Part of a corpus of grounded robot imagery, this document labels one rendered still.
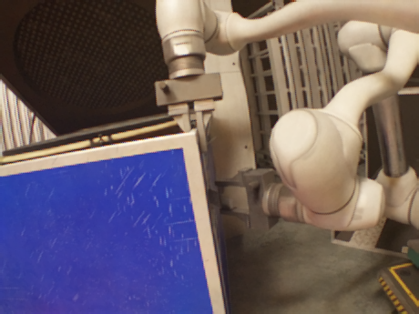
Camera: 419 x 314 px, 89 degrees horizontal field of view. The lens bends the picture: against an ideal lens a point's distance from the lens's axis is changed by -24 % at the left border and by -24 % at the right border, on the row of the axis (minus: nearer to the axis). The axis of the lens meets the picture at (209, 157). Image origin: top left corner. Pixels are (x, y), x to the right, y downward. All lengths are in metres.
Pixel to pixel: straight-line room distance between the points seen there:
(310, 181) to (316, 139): 0.06
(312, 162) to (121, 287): 0.48
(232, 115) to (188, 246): 1.48
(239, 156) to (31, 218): 1.58
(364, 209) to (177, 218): 0.34
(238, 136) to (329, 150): 1.63
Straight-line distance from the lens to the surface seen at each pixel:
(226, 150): 1.92
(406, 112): 3.34
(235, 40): 0.67
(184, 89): 0.54
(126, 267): 0.60
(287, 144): 0.34
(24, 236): 0.70
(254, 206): 0.61
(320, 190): 0.37
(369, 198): 0.48
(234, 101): 1.94
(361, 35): 0.87
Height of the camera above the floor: 1.00
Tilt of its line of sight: 11 degrees down
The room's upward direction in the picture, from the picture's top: 8 degrees counter-clockwise
